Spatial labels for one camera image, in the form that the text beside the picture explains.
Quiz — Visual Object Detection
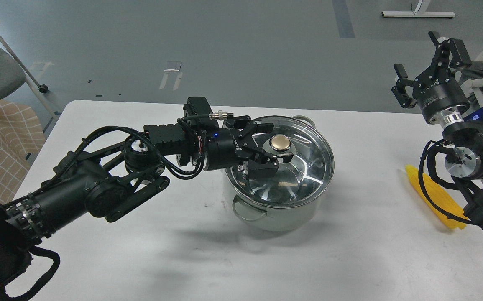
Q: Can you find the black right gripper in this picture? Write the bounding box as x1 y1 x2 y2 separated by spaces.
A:
391 31 472 124

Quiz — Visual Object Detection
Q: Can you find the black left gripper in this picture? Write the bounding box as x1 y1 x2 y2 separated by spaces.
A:
204 115 294 180

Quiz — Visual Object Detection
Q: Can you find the glass pot lid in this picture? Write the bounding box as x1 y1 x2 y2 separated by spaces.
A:
223 115 335 208

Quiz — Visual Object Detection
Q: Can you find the yellow corn cob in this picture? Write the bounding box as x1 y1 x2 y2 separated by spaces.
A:
404 164 466 230

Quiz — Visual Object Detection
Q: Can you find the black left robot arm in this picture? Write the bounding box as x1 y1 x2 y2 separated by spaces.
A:
0 97 294 301

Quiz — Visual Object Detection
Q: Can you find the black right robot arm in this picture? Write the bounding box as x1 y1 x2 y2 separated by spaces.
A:
391 31 483 230

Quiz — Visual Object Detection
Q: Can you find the stainless steel pot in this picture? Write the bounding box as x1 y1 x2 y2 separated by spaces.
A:
223 135 326 231

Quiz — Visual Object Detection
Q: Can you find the white desk leg base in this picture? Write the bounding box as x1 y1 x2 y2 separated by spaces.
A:
381 0 456 19

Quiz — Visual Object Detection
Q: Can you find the beige checkered cloth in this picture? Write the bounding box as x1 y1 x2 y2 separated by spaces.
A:
0 99 46 204

